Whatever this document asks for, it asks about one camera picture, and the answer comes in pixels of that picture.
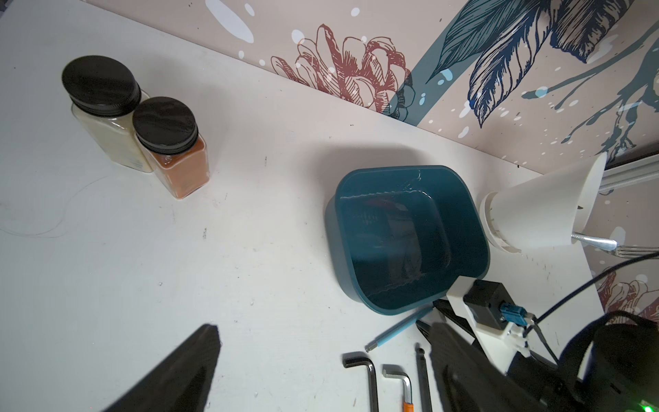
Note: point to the cream spice jar black lid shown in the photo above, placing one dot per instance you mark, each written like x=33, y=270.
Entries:
x=104, y=95

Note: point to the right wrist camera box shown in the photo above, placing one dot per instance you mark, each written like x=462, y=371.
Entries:
x=492, y=306

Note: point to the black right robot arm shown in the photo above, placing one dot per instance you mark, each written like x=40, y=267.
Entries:
x=611, y=365

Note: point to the black short-bend hex key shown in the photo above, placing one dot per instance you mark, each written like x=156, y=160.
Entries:
x=360, y=359

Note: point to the orange hex key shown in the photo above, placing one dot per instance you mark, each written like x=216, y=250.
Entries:
x=396, y=372

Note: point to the long black hex key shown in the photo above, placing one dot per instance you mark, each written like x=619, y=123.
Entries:
x=425, y=394

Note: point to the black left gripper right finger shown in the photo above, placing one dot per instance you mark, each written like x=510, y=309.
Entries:
x=467, y=380

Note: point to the metal fork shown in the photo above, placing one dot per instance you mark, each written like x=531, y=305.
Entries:
x=613, y=247

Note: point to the white utensil holder cup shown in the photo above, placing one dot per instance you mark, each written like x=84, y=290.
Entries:
x=545, y=211

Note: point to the blue hex key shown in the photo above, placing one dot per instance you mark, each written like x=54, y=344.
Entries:
x=398, y=328

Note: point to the orange spice jar black lid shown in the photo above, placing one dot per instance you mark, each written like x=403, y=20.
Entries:
x=168, y=136

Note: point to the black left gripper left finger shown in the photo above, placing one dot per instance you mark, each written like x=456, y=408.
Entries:
x=182, y=381

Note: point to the teal plastic storage box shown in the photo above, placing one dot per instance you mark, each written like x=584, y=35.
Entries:
x=399, y=237

